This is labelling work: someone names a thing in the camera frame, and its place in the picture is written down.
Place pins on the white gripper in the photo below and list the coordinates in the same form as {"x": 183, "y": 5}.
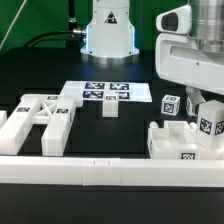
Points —
{"x": 190, "y": 48}

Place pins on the white chair seat part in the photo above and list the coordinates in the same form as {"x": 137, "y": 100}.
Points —
{"x": 174, "y": 141}

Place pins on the white tagged cube right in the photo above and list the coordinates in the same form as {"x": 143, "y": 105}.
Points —
{"x": 190, "y": 108}

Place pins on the white tagged cube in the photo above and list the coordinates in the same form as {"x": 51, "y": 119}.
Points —
{"x": 170, "y": 105}
{"x": 190, "y": 108}

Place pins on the white tagged cube left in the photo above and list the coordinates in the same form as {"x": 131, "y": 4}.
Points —
{"x": 170, "y": 105}

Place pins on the white marker base sheet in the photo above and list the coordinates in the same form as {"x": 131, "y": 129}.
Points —
{"x": 95, "y": 90}

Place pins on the black vertical pole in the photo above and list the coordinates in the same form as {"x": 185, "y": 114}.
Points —
{"x": 71, "y": 11}

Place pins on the white front fence bar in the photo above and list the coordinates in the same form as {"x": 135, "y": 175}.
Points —
{"x": 111, "y": 172}

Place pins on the white fence bar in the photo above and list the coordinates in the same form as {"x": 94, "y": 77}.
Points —
{"x": 3, "y": 118}
{"x": 111, "y": 172}

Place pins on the white left fence bar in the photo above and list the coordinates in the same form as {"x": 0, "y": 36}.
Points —
{"x": 3, "y": 118}

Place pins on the white chair back frame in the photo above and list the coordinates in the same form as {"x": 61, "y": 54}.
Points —
{"x": 56, "y": 112}

